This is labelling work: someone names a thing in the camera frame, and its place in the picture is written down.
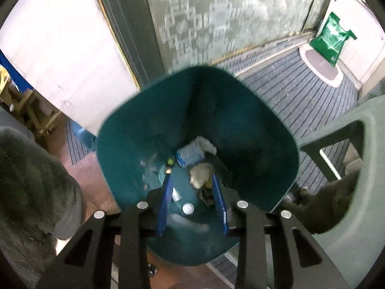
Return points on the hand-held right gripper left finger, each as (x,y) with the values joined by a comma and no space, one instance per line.
(164,204)

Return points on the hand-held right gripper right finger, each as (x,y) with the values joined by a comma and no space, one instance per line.
(221,207)

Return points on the clear plastic cup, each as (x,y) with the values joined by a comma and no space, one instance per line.
(188,208)

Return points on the blue white plastic wrapper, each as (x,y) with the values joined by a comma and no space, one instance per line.
(189,155)

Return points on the teal plastic bin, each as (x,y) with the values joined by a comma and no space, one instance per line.
(240,126)

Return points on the small yellow-green scrap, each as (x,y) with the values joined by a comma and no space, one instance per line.
(170,161)

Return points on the crumpled white tissue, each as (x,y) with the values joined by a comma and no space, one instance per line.
(207,146)

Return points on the grey plastic stool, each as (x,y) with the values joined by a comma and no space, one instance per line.
(370,186)

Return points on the yellow wooden rack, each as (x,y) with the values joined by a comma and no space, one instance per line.
(33,111)

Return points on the frosted patterned sliding door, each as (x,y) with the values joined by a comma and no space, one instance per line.
(225,12)

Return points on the green rice bag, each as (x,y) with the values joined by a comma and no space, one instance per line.
(329,36)

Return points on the white kitchen base cabinet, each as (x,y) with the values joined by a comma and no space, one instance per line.
(361,60)

